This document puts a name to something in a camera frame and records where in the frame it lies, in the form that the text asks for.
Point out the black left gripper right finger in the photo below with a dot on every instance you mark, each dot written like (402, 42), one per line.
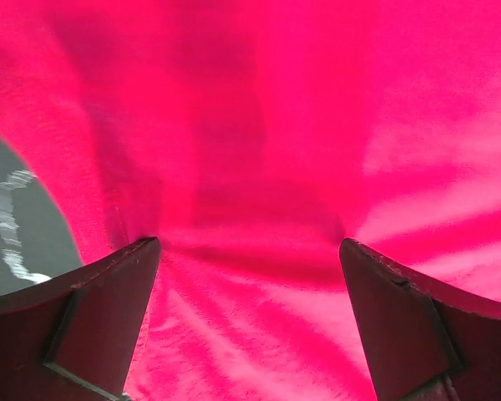
(423, 339)

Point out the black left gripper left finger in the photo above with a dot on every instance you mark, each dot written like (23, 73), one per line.
(73, 337)

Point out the magenta pink t shirt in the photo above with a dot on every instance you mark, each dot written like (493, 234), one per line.
(252, 137)

